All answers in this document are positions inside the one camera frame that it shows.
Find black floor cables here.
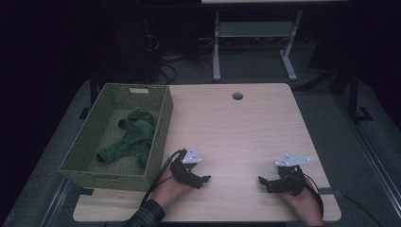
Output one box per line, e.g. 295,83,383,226
143,15,216,84

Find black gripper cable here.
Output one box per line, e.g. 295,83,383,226
140,148,187,207
302,173,325,219

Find black floor cable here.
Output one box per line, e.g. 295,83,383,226
340,192,384,227

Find person's left hand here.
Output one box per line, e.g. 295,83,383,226
151,169,193,209

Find green fleece garment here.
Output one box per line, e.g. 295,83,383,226
96,107,157,169

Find person's right hand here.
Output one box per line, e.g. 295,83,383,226
278,176,325,227

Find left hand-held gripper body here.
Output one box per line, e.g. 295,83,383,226
169,145,202,188

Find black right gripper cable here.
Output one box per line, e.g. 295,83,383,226
302,173,325,219

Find green woven basket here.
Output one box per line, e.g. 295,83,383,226
58,82,174,193

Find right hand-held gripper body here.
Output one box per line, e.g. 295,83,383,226
265,153,312,197

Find metal floor rail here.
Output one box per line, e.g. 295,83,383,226
39,176,75,227
334,91,401,218

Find grey metal stand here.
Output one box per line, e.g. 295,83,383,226
211,9,305,82

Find black metal stand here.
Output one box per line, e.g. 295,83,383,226
329,62,375,124

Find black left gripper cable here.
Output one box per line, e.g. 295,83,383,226
140,148,187,207

